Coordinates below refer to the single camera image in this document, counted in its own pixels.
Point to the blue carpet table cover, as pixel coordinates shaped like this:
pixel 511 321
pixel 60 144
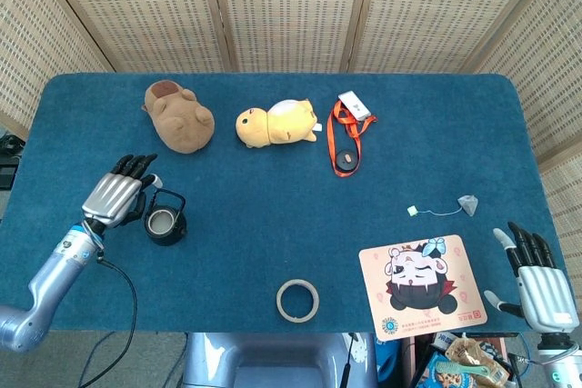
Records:
pixel 236 224

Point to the yellow bear plush toy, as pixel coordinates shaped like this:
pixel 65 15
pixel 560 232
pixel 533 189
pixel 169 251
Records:
pixel 282 124

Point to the round grey disc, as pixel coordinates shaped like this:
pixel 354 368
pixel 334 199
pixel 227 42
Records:
pixel 341 163

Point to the blue cookie box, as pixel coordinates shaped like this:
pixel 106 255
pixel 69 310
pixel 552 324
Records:
pixel 436 379

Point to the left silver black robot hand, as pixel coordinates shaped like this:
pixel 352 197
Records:
pixel 109 197

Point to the brown capybara plush toy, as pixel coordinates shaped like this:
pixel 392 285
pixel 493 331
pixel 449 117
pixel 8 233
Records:
pixel 179 122

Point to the clear packing tape roll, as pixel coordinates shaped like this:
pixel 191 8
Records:
pixel 279 301

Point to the black equipment beside table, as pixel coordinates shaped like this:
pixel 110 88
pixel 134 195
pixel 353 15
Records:
pixel 7 170

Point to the woven folding screen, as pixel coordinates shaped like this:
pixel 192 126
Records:
pixel 291 6

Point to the cartoon girl mouse pad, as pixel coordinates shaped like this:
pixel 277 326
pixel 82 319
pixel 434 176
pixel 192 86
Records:
pixel 423 288

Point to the silver robot torso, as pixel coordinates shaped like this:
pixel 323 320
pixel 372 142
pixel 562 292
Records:
pixel 273 361

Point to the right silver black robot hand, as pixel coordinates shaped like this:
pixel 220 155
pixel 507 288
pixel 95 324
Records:
pixel 545 297

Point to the green plastic comb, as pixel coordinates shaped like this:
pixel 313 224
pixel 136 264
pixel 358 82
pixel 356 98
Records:
pixel 454 369

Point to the tea bag with green tag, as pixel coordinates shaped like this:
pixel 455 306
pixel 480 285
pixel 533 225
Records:
pixel 468 205

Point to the white badge card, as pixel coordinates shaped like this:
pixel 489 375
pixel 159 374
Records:
pixel 354 105

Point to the snack packages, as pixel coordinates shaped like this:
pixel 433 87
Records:
pixel 482 361

